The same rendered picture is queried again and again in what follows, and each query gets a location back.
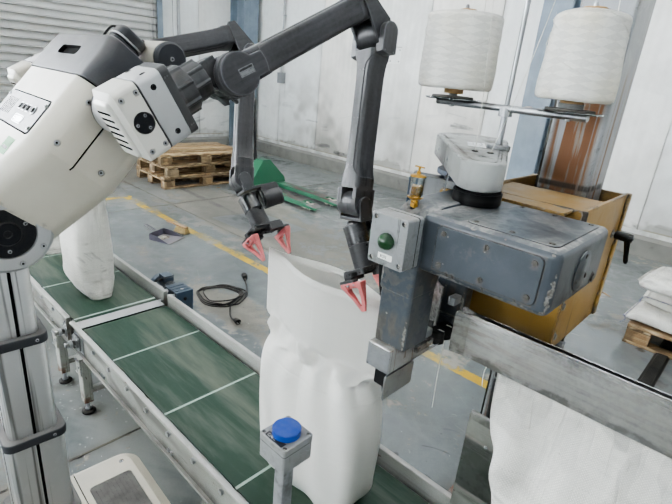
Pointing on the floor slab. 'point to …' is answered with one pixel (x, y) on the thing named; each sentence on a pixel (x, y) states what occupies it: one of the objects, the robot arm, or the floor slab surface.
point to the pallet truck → (263, 170)
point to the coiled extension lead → (224, 300)
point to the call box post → (282, 487)
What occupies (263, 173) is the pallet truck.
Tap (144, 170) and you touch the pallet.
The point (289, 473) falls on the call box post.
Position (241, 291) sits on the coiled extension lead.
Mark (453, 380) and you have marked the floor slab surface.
